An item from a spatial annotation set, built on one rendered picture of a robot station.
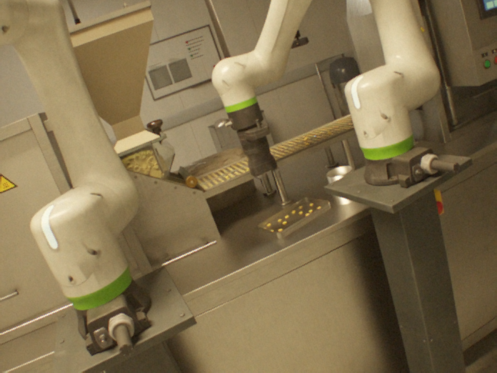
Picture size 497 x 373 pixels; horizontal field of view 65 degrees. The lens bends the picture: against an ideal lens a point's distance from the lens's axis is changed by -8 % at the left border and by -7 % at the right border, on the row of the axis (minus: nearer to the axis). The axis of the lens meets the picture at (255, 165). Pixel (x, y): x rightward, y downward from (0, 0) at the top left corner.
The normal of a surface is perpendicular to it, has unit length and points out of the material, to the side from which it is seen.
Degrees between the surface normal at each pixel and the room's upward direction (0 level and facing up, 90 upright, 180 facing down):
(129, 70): 114
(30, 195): 90
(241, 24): 90
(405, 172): 81
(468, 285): 90
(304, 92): 90
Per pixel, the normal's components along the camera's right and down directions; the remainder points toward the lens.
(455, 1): -0.90, 0.37
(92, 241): 0.72, -0.07
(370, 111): -0.42, 0.36
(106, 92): 0.40, 0.50
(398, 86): 0.55, 0.00
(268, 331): 0.30, 0.14
